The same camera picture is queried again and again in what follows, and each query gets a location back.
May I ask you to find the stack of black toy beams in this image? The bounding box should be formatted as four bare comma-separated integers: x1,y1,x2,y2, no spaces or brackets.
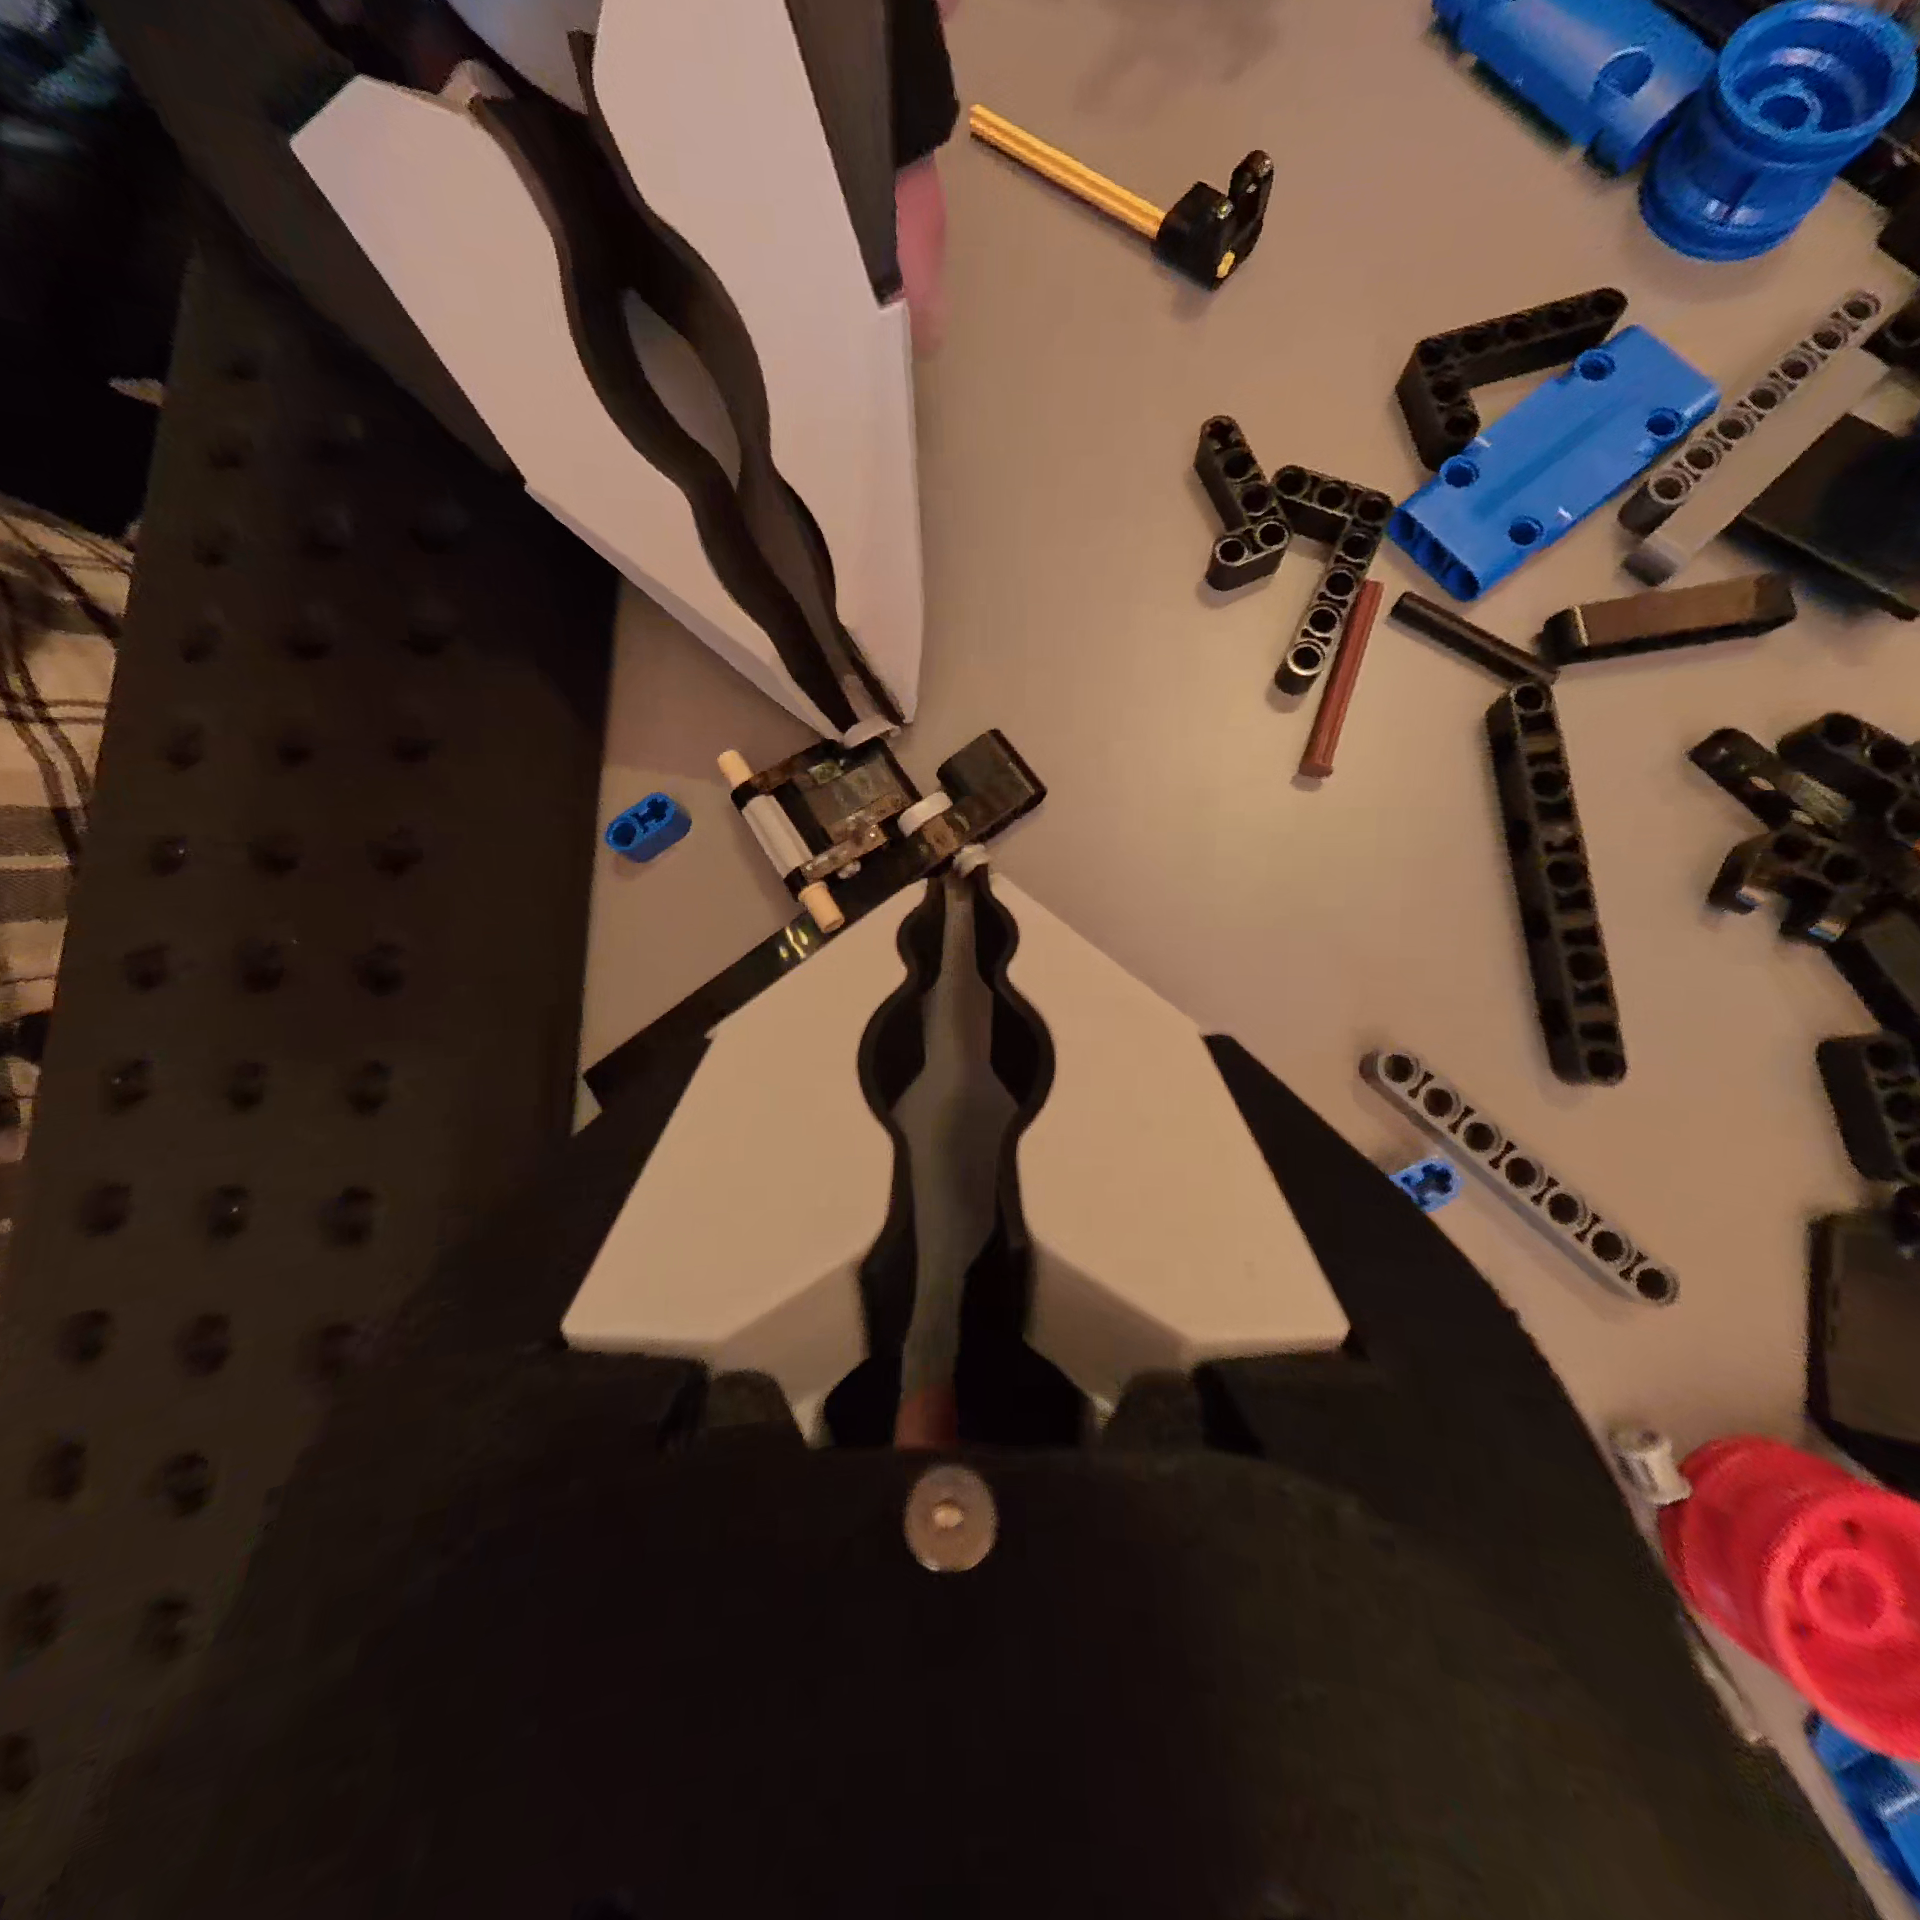
1195,286,1920,1307

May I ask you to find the red toy wheel hub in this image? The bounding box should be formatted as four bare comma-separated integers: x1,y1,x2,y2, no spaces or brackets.
1659,1434,1920,1756

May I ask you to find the blue square toy panel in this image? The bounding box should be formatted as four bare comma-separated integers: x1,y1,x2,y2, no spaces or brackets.
1386,324,1723,602

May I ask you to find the yellow toy axle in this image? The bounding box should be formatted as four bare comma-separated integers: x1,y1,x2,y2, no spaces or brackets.
967,103,1169,241

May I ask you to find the person's plaid shirt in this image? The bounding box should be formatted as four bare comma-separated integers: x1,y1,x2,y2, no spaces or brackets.
0,494,138,1201

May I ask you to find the black dimpled mat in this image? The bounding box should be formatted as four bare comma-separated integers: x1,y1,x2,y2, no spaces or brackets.
0,194,620,1920

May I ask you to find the black frame with white pins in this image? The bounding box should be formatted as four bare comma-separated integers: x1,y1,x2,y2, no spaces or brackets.
718,717,963,939

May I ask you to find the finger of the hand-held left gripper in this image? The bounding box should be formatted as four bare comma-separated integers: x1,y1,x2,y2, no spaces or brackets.
288,71,901,743
590,0,927,727

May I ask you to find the black and blue chassis assembly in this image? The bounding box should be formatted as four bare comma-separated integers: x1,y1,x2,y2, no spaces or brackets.
1726,405,1920,619

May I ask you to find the long black holed beam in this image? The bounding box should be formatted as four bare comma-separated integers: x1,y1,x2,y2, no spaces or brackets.
584,729,1049,1104

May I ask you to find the brown toy axle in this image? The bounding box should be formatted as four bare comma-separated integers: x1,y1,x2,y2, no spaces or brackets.
1297,575,1386,782

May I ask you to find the grey desk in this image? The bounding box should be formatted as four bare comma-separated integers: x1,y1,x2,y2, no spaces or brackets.
577,0,1920,1920

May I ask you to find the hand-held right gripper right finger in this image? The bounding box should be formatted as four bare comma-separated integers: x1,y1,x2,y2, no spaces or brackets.
954,870,1356,1448

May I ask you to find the black curved toy panel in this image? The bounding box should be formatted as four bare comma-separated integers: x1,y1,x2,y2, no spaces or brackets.
1807,1206,1920,1487

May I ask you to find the blue long tube connector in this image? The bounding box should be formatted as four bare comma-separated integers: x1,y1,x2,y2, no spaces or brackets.
1433,0,1720,172

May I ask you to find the person's left hand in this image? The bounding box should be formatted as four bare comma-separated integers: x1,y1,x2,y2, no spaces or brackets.
894,150,951,362

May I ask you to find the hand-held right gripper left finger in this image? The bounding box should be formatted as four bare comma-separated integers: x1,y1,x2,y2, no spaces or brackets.
561,873,954,1448

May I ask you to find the blue wedge toy piece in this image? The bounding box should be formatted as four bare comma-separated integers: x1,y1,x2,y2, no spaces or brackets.
1807,1709,1920,1892

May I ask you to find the blue toy wheel hub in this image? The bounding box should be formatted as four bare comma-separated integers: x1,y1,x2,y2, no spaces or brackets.
1639,0,1920,265

